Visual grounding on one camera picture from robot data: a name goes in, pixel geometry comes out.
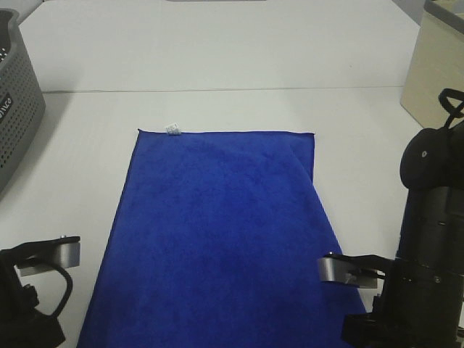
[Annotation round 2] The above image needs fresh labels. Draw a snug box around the beige wooden box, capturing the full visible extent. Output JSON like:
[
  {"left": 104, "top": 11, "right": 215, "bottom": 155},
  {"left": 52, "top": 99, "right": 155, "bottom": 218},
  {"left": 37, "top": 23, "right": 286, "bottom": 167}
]
[{"left": 400, "top": 1, "right": 463, "bottom": 128}]

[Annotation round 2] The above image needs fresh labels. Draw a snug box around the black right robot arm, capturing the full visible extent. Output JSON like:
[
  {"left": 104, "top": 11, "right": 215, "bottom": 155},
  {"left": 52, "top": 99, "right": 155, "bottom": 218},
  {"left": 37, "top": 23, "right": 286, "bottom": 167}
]
[{"left": 339, "top": 124, "right": 463, "bottom": 347}]

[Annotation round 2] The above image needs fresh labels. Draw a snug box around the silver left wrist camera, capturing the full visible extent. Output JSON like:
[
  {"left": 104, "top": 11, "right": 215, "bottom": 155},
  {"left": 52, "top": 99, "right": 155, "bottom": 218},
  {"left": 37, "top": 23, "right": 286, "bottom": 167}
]
[{"left": 11, "top": 236, "right": 80, "bottom": 276}]

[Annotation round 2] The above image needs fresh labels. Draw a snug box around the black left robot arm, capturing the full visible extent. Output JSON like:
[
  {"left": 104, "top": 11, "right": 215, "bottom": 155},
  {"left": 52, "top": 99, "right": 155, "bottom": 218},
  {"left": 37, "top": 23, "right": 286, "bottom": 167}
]
[{"left": 1, "top": 252, "right": 65, "bottom": 347}]

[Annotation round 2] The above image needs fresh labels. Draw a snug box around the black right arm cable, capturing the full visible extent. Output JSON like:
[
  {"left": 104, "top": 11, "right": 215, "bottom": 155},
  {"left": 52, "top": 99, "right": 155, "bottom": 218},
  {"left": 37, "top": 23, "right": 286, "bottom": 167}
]
[{"left": 437, "top": 88, "right": 464, "bottom": 131}]

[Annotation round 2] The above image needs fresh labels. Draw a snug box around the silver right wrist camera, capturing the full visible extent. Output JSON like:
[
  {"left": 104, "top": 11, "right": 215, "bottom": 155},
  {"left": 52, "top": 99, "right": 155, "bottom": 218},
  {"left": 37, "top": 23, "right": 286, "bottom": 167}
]
[{"left": 317, "top": 252, "right": 392, "bottom": 289}]

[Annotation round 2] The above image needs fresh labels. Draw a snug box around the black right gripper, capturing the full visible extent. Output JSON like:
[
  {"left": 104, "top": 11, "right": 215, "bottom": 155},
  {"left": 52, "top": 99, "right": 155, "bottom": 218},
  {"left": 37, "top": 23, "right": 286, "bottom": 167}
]
[{"left": 341, "top": 259, "right": 463, "bottom": 347}]

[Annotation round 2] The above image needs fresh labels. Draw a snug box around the grey perforated plastic basket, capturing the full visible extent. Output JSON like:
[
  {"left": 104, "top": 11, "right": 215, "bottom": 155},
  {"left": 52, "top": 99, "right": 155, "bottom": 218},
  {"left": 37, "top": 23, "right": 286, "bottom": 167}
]
[{"left": 1, "top": 9, "right": 46, "bottom": 189}]

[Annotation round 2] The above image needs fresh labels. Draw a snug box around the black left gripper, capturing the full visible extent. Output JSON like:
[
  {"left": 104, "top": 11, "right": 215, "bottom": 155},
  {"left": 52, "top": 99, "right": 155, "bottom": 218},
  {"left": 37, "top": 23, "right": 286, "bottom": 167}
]
[{"left": 1, "top": 268, "right": 65, "bottom": 347}]

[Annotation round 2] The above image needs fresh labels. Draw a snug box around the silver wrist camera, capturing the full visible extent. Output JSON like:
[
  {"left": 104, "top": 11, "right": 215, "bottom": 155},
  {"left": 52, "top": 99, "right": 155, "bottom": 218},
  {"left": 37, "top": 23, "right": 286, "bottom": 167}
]
[
  {"left": 317, "top": 252, "right": 392, "bottom": 289},
  {"left": 11, "top": 236, "right": 80, "bottom": 276}
]

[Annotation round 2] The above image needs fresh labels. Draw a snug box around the blue microfibre towel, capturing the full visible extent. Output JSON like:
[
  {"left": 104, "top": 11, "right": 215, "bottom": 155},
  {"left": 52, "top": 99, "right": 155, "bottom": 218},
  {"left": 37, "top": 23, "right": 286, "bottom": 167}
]
[{"left": 78, "top": 131, "right": 365, "bottom": 347}]

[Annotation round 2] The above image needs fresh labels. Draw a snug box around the white towel label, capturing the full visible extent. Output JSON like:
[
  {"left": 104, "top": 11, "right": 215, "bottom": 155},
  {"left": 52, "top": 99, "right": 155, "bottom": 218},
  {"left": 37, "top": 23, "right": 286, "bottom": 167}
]
[{"left": 165, "top": 123, "right": 182, "bottom": 136}]

